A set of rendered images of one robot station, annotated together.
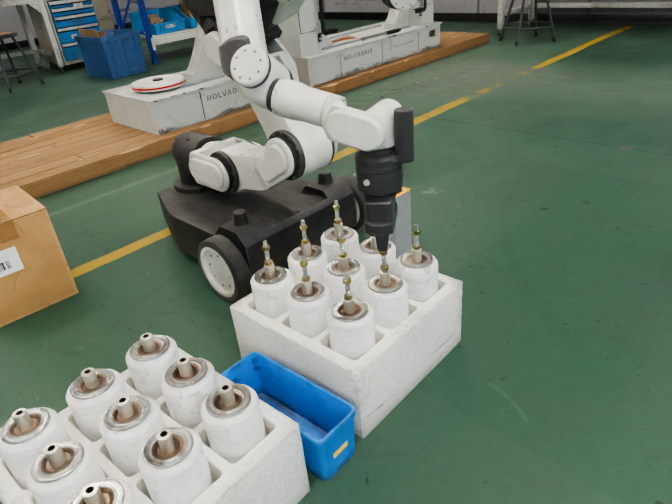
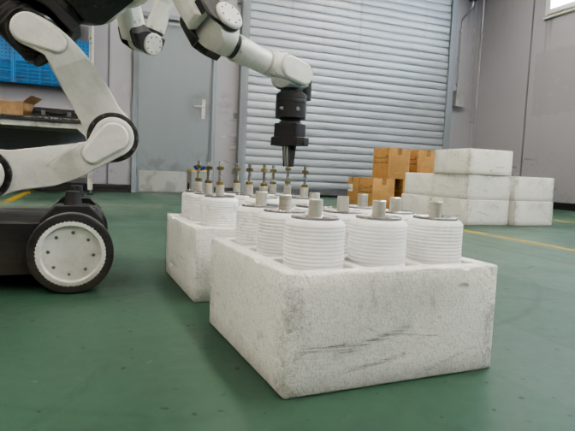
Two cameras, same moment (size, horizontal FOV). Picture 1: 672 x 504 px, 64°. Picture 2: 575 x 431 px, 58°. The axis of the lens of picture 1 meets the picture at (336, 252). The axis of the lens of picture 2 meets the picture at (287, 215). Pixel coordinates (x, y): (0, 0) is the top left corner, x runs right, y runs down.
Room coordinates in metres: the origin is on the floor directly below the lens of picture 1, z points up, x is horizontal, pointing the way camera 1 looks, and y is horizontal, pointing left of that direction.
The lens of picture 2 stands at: (0.39, 1.29, 0.32)
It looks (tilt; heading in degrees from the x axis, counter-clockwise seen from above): 5 degrees down; 292
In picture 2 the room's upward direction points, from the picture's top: 2 degrees clockwise
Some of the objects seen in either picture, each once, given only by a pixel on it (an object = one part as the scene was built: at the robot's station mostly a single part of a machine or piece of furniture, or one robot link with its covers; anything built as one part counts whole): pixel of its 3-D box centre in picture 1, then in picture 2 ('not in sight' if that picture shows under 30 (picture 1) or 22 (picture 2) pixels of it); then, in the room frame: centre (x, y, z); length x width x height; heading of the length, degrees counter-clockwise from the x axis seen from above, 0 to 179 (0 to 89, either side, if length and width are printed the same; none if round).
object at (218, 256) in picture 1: (224, 268); (71, 252); (1.36, 0.33, 0.10); 0.20 x 0.05 x 0.20; 43
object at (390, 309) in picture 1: (387, 317); not in sight; (0.97, -0.10, 0.16); 0.10 x 0.10 x 0.18
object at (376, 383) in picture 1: (349, 324); (246, 250); (1.05, -0.01, 0.09); 0.39 x 0.39 x 0.18; 45
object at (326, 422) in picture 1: (287, 412); not in sight; (0.81, 0.13, 0.06); 0.30 x 0.11 x 0.12; 46
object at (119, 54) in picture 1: (112, 53); not in sight; (5.43, 1.90, 0.19); 0.50 x 0.41 x 0.37; 48
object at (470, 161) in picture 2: not in sight; (471, 162); (0.60, -2.80, 0.45); 0.39 x 0.39 x 0.18; 44
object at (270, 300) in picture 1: (276, 308); (218, 232); (1.05, 0.15, 0.16); 0.10 x 0.10 x 0.18
